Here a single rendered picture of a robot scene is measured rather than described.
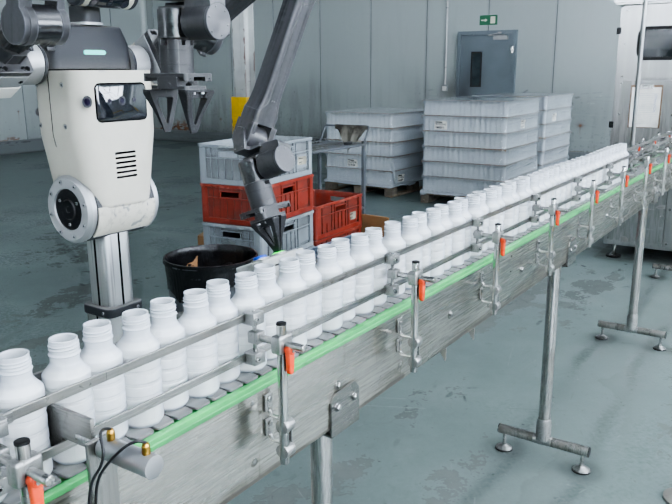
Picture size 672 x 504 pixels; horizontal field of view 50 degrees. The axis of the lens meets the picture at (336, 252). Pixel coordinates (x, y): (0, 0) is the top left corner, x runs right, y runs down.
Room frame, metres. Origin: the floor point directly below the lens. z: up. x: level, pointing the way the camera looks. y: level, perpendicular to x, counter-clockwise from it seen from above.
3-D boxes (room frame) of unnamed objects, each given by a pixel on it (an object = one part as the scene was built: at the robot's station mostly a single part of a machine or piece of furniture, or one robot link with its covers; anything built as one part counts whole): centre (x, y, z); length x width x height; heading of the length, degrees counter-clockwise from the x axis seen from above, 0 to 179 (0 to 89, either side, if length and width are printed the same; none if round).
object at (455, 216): (1.84, -0.30, 1.08); 0.06 x 0.06 x 0.17
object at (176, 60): (1.27, 0.27, 1.51); 0.10 x 0.07 x 0.07; 56
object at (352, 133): (7.08, -0.15, 0.85); 0.36 x 0.12 x 0.27; 56
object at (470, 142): (8.61, -1.73, 0.59); 1.24 x 1.03 x 1.17; 148
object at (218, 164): (4.22, 0.45, 1.00); 0.61 x 0.41 x 0.22; 153
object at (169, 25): (1.27, 0.26, 1.57); 0.07 x 0.06 x 0.07; 57
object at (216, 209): (4.23, 0.45, 0.78); 0.61 x 0.41 x 0.22; 153
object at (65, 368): (0.87, 0.35, 1.08); 0.06 x 0.06 x 0.17
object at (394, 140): (9.47, -0.62, 0.50); 1.23 x 1.05 x 1.00; 144
